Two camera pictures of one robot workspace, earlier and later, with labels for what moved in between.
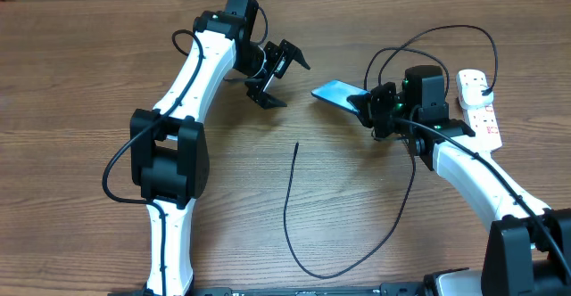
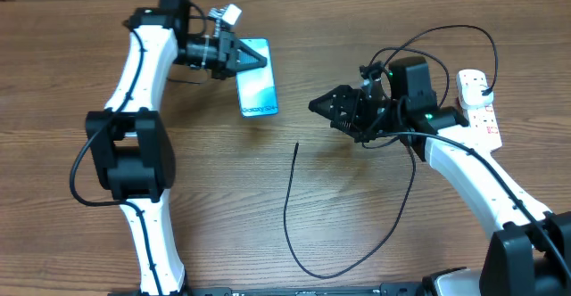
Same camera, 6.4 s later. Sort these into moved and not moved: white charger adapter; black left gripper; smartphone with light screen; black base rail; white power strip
Moved: black left gripper; smartphone with light screen
Not moved: black base rail; white charger adapter; white power strip
